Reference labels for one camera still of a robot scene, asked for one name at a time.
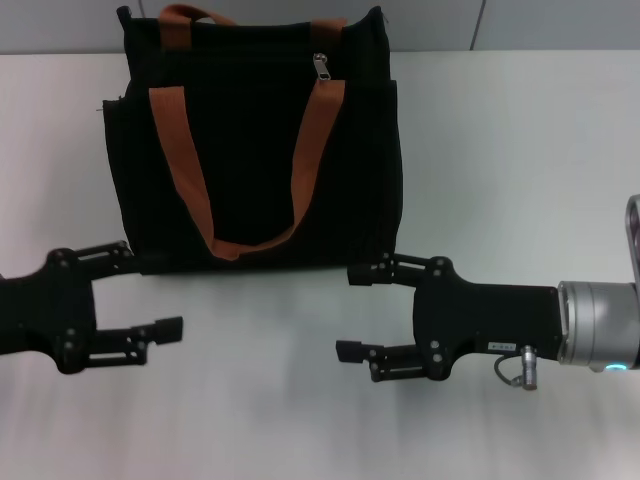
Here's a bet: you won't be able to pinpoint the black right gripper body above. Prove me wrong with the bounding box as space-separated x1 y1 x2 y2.
412 256 569 384

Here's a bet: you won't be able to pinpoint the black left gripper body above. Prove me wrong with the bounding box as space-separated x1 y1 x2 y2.
0 247 101 376

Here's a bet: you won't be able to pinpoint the black canvas bag brown handles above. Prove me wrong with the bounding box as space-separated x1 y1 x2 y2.
102 3 404 276

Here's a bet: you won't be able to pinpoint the silver metal zipper pull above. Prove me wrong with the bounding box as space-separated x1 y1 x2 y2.
312 52 334 83

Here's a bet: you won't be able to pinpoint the right gripper cable metal plug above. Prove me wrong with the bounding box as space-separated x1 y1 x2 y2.
493 344 541 391

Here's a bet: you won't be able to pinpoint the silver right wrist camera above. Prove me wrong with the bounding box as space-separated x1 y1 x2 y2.
624 193 640 297

